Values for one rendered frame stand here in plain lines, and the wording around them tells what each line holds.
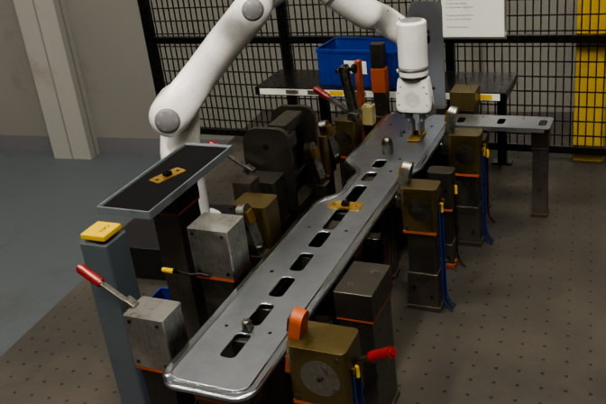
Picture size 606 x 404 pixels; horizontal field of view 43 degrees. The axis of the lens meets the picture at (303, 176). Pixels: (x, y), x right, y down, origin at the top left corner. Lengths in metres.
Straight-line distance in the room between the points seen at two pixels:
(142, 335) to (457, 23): 1.66
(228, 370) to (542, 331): 0.85
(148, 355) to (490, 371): 0.77
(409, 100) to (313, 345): 1.07
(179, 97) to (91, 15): 3.05
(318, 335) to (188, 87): 1.02
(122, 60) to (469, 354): 3.71
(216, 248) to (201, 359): 0.29
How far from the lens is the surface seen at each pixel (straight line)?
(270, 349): 1.43
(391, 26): 2.25
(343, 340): 1.33
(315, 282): 1.60
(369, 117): 2.38
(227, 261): 1.65
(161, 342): 1.49
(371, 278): 1.54
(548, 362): 1.87
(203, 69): 2.16
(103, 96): 5.31
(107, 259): 1.60
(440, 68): 2.48
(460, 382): 1.80
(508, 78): 2.67
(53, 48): 5.26
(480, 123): 2.36
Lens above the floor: 1.84
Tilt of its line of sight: 24 degrees down
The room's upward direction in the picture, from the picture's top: 7 degrees counter-clockwise
